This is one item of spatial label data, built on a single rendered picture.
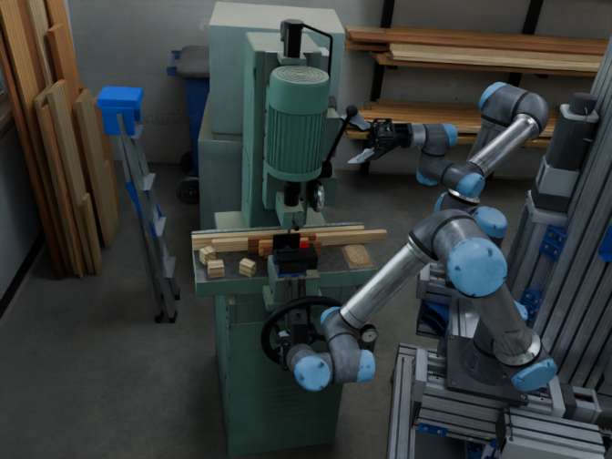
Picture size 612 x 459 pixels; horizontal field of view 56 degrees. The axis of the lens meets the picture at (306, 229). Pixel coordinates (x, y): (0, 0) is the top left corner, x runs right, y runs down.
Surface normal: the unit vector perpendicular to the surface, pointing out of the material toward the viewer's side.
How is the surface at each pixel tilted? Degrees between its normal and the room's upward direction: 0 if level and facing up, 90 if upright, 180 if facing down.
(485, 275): 84
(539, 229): 90
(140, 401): 0
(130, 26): 90
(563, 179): 90
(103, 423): 0
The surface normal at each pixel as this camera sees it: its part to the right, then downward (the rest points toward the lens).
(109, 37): 0.06, 0.55
